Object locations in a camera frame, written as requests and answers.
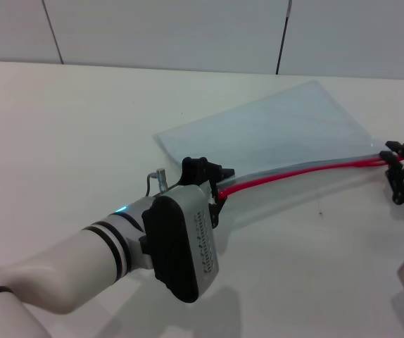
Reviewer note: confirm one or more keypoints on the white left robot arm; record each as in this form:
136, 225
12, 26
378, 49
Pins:
64, 267

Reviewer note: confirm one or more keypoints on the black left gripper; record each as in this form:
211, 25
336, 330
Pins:
196, 170

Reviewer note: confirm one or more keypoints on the clear document bag red zipper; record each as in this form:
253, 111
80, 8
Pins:
276, 134

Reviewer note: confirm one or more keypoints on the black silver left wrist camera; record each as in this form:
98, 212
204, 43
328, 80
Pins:
177, 246

